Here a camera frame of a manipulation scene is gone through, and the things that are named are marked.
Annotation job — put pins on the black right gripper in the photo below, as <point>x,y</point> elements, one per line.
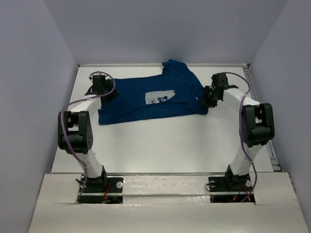
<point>205,101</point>

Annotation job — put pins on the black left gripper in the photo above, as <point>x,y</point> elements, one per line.
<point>107,91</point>

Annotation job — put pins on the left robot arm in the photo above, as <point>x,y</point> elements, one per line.
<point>75,135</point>

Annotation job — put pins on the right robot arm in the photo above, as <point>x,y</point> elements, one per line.
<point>256,129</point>

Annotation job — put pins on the blue printed t shirt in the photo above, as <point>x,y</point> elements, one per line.
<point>173,93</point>

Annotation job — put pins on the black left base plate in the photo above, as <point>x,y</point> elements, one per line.
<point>98,192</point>

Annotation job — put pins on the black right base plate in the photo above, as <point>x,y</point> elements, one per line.
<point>222,191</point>

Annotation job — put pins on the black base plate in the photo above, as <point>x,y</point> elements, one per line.
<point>98,192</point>
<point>222,191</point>

